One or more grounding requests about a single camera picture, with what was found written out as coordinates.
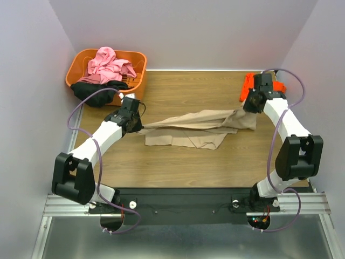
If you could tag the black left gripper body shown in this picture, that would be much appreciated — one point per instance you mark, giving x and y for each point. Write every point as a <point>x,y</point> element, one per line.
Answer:
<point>137,125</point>

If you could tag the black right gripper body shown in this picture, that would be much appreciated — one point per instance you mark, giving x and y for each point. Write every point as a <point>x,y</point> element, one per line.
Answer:
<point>249,103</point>

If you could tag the beige t shirt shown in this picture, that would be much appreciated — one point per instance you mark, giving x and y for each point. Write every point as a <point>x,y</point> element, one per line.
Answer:
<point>203,130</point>

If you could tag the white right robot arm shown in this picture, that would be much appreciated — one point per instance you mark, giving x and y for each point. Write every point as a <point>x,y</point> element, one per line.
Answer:
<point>295,153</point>

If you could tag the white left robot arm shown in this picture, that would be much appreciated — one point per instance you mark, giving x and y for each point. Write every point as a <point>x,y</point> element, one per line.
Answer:
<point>73,176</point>

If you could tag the folded orange t shirt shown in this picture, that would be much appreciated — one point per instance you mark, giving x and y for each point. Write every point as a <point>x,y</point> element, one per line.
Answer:
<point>249,84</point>

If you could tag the black t shirt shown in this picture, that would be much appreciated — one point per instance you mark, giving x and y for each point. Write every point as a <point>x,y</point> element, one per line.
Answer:
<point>101,94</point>

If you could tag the pink t shirt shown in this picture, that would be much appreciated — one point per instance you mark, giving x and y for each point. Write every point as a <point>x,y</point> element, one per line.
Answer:
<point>106,67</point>

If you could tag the orange plastic basket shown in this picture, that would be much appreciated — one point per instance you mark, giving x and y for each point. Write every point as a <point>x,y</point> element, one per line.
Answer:
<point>137,85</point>

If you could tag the white round knob left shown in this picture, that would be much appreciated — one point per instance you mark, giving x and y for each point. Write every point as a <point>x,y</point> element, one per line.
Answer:
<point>132,205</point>

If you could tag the silver round knob right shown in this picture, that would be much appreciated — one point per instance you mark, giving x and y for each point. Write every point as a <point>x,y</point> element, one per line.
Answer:
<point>235,204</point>

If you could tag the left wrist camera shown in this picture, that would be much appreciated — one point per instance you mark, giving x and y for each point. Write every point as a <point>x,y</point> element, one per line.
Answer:
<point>130,106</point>

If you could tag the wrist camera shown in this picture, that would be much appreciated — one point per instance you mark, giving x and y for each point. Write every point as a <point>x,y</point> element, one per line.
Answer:
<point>263,82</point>
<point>130,106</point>

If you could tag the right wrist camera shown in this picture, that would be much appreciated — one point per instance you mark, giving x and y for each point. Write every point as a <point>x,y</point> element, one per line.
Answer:
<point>263,82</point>

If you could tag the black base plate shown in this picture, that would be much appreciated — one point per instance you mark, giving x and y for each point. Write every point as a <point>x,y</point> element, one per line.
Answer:
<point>181,206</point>

